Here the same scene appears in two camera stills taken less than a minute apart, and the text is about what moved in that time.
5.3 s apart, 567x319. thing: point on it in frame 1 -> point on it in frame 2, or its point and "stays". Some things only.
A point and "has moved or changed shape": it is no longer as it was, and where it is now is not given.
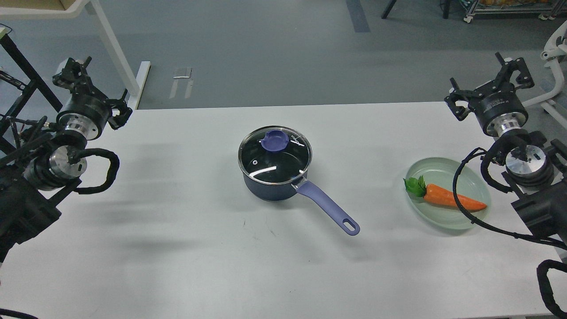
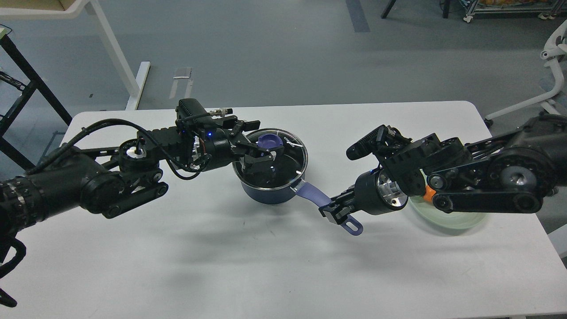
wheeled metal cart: [548, 13] stays
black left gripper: [87, 114] -> [220, 144]
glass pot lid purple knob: [274, 154] has moved or changed shape
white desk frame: [133, 91] stays
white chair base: [555, 46] stays
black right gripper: [499, 111] -> [375, 193]
